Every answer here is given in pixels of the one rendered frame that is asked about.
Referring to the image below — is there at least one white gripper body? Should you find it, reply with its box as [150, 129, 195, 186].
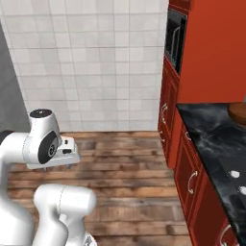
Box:
[26, 150, 82, 170]

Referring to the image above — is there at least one brown wooden bowl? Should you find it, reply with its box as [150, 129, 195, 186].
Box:
[227, 102, 246, 127]

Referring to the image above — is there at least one red base cabinet door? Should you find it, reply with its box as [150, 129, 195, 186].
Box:
[187, 175, 240, 246]
[173, 137, 206, 225]

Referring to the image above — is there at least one red tall cabinet door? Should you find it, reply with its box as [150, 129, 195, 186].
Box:
[158, 56, 181, 169]

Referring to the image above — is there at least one red drawer front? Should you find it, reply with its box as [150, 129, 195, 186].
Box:
[180, 123, 204, 167]

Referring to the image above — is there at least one red tall cabinet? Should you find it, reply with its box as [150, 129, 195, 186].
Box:
[168, 0, 246, 104]

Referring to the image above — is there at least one silver oven handle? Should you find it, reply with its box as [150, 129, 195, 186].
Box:
[171, 26, 181, 62]

